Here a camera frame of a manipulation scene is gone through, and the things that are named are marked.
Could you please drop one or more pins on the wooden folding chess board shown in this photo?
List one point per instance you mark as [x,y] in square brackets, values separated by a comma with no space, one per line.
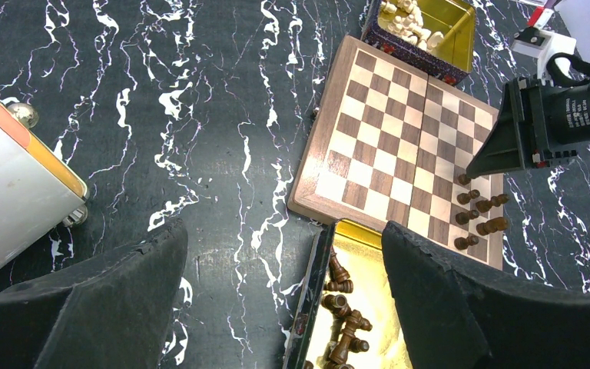
[388,143]

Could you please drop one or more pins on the gold tin with dark pieces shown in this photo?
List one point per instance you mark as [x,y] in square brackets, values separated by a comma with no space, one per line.
[358,249]

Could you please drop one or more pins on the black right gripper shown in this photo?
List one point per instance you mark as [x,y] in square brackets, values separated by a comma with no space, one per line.
[537,126]

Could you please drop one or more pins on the dark pawn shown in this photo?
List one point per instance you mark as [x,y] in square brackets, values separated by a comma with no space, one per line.
[462,243]

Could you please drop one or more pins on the gold tin with light pieces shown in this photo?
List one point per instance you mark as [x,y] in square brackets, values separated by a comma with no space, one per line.
[451,62]

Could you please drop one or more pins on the dark tall piece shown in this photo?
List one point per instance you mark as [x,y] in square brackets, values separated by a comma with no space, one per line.
[465,217]

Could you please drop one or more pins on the dark chess king piece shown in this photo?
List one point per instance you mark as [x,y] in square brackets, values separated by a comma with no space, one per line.
[339,354]

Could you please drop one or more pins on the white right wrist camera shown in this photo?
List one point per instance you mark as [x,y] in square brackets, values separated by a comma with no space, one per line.
[540,44]

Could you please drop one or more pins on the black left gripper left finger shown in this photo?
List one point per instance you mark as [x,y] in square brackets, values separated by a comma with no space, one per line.
[110,311]

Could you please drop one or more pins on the pile of light chess pieces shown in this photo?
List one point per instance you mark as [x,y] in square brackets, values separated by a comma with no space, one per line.
[404,19]

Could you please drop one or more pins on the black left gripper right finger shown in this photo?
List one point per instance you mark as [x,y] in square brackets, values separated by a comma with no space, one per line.
[458,313]

